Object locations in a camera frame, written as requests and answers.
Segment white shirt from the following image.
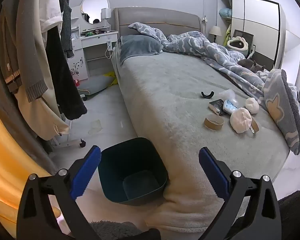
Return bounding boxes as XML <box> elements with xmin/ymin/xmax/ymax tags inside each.
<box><xmin>39</xmin><ymin>0</ymin><xmax>63</xmax><ymax>33</ymax></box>

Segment dark teal trash bin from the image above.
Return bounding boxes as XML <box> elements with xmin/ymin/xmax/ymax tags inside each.
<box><xmin>97</xmin><ymin>137</ymin><xmax>169</xmax><ymax>207</ymax></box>

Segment cream coat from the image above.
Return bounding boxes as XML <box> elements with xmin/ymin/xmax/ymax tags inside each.
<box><xmin>15</xmin><ymin>0</ymin><xmax>70</xmax><ymax>140</ymax></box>

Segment white door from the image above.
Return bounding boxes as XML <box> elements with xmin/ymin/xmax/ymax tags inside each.
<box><xmin>285</xmin><ymin>30</ymin><xmax>300</xmax><ymax>90</ymax></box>

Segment round mirror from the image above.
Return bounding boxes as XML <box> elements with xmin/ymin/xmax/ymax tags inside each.
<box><xmin>81</xmin><ymin>0</ymin><xmax>110</xmax><ymax>25</ymax></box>

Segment blue-grey fleece pillow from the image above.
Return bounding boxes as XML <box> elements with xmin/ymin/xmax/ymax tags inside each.
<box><xmin>120</xmin><ymin>35</ymin><xmax>163</xmax><ymax>64</ymax></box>

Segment grey floor cushion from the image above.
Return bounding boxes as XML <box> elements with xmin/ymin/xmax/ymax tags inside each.
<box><xmin>78</xmin><ymin>76</ymin><xmax>115</xmax><ymax>97</ymax></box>

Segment white plush cat bed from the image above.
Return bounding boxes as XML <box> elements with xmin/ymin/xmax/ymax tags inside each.
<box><xmin>227</xmin><ymin>36</ymin><xmax>248</xmax><ymax>54</ymax></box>

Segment dark grey knit vest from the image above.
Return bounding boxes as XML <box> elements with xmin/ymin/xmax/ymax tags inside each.
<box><xmin>57</xmin><ymin>0</ymin><xmax>75</xmax><ymax>58</ymax></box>

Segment blue and white tissue pack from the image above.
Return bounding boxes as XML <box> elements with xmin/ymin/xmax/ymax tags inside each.
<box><xmin>222</xmin><ymin>99</ymin><xmax>238</xmax><ymax>114</ymax></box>

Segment white dressing table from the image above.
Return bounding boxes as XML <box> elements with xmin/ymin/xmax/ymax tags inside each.
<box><xmin>70</xmin><ymin>5</ymin><xmax>119</xmax><ymax>80</ymax></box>

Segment table lamp with beige shade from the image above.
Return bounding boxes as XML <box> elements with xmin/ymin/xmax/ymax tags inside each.
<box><xmin>209</xmin><ymin>26</ymin><xmax>221</xmax><ymax>43</ymax></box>

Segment taupe jacket with knit cuffs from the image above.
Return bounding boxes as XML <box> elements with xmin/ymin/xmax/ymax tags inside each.
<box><xmin>0</xmin><ymin>0</ymin><xmax>48</xmax><ymax>103</ymax></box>

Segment white clothes rack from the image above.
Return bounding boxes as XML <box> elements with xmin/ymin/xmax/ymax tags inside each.
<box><xmin>51</xmin><ymin>120</ymin><xmax>87</xmax><ymax>153</ymax></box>

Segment black fleece garment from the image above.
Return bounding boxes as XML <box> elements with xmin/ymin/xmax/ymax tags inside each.
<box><xmin>45</xmin><ymin>26</ymin><xmax>88</xmax><ymax>120</ymax></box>

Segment white wardrobe with black trim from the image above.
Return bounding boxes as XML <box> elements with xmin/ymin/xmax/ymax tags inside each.
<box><xmin>217</xmin><ymin>0</ymin><xmax>287</xmax><ymax>64</ymax></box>

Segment cardboard tape roll core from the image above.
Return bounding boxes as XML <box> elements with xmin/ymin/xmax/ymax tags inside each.
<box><xmin>204</xmin><ymin>114</ymin><xmax>225</xmax><ymax>130</ymax></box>
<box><xmin>250</xmin><ymin>117</ymin><xmax>260</xmax><ymax>134</ymax></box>

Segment grey upholstered headboard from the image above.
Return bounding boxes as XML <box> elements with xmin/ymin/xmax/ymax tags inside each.
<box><xmin>114</xmin><ymin>7</ymin><xmax>207</xmax><ymax>43</ymax></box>

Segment bed with grey-green fleece sheet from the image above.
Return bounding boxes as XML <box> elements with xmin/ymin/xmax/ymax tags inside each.
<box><xmin>116</xmin><ymin>50</ymin><xmax>290</xmax><ymax>234</ymax></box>

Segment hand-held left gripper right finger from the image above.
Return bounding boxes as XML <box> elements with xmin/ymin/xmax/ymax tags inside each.
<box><xmin>199</xmin><ymin>147</ymin><xmax>283</xmax><ymax>240</ymax></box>

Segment grey cat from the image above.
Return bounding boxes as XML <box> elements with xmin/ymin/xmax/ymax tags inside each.
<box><xmin>237</xmin><ymin>59</ymin><xmax>265</xmax><ymax>72</ymax></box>

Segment black packet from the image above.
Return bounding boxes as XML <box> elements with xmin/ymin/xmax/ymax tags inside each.
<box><xmin>208</xmin><ymin>99</ymin><xmax>227</xmax><ymax>116</ymax></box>

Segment blue cloud-patterned fleece blanket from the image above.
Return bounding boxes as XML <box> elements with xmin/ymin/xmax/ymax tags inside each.
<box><xmin>128</xmin><ymin>22</ymin><xmax>300</xmax><ymax>155</ymax></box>

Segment person's fuzzy grey clothing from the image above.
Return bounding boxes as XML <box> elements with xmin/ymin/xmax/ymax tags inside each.
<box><xmin>90</xmin><ymin>187</ymin><xmax>300</xmax><ymax>240</ymax></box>

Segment black office chair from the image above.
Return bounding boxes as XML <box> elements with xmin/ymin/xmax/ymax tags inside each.
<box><xmin>232</xmin><ymin>29</ymin><xmax>255</xmax><ymax>58</ymax></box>

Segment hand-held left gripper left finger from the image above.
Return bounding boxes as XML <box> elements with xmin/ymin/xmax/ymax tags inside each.
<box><xmin>16</xmin><ymin>145</ymin><xmax>102</xmax><ymax>240</ymax></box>

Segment yellow plastic bag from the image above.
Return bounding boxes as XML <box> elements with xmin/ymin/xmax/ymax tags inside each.
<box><xmin>104</xmin><ymin>72</ymin><xmax>118</xmax><ymax>85</ymax></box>

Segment clear plastic bag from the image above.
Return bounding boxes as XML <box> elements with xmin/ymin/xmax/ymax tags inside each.
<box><xmin>219</xmin><ymin>89</ymin><xmax>237</xmax><ymax>103</ymax></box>

